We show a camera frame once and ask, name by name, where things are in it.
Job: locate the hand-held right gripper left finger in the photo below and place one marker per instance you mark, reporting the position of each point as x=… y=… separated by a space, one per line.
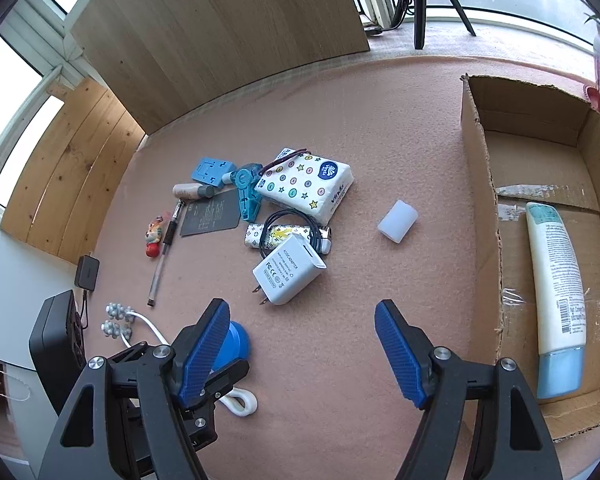
x=202 y=355

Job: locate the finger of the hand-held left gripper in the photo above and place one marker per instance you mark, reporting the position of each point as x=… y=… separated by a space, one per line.
x=230 y=377

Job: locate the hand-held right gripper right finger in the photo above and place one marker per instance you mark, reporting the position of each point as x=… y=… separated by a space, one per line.
x=400 y=355

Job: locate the blue round cap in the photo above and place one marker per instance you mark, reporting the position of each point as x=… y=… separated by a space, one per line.
x=237 y=342

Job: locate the white power adapter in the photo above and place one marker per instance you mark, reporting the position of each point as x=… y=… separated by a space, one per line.
x=285 y=272

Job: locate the clear gel pen black grip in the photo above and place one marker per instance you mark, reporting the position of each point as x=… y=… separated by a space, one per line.
x=169 y=240

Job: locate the small orange toy figurine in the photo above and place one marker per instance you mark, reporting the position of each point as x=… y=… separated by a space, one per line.
x=154 y=237

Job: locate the white patterned tube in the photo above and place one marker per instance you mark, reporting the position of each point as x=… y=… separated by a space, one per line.
x=254 y=235

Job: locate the white translucent block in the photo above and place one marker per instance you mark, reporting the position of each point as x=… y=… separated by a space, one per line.
x=397 y=221

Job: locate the dark grey printed card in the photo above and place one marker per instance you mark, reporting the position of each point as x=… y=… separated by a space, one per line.
x=207 y=215

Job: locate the teal plastic clip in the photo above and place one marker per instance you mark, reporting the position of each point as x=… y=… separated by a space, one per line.
x=248 y=205

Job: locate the beige bottle grey cap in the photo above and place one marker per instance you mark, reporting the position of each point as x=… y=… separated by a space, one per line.
x=187 y=191

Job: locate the blue phone stand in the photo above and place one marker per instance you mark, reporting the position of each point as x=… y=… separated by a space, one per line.
x=210 y=170

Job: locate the patterned tissue pack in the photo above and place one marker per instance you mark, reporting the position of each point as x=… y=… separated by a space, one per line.
x=305 y=185

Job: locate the cardboard box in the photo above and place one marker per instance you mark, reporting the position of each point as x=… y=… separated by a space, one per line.
x=530 y=170

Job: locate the small black power adapter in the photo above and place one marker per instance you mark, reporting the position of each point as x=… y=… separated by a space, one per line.
x=87 y=272

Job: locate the black box device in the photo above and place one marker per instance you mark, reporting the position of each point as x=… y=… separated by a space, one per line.
x=50 y=345

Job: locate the white lotion tube blue cap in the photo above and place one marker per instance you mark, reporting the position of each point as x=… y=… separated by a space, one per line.
x=555 y=285

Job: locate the pink felt table mat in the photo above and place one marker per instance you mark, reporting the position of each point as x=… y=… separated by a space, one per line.
x=380 y=135

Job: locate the pine wood panelling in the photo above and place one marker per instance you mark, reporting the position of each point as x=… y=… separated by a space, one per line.
x=70 y=170

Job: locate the large wooden board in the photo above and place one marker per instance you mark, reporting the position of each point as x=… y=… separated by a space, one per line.
x=220 y=35

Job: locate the black tripod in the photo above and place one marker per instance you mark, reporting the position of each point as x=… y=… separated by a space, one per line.
x=420 y=10

